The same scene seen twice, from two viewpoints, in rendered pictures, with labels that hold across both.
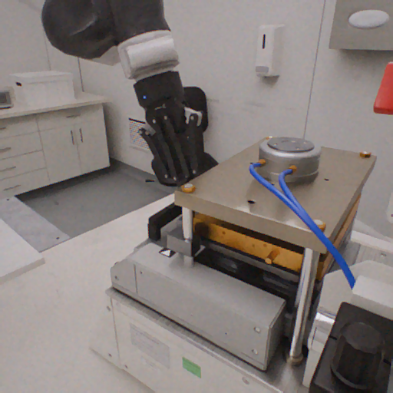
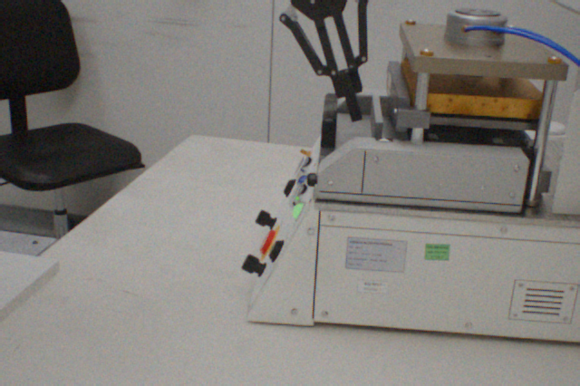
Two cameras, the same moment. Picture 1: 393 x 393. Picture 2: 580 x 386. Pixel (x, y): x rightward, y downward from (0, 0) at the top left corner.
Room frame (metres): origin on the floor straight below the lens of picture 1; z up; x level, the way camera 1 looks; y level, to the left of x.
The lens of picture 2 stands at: (-0.33, 0.60, 1.27)
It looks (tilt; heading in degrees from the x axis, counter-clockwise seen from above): 21 degrees down; 329
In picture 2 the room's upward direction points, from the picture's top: 3 degrees clockwise
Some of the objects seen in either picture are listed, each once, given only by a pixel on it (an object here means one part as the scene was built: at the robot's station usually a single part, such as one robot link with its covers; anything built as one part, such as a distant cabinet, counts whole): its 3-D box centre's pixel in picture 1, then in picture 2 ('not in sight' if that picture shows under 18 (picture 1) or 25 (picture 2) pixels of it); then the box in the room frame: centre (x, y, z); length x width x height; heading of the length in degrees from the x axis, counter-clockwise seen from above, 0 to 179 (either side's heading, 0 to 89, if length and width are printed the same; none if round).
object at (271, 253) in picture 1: (280, 201); (469, 73); (0.41, -0.12, 1.07); 0.22 x 0.17 x 0.10; 146
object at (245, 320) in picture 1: (183, 290); (413, 173); (0.35, 0.02, 0.96); 0.26 x 0.05 x 0.07; 56
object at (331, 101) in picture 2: (179, 210); (330, 118); (0.52, 0.03, 0.99); 0.15 x 0.02 x 0.04; 146
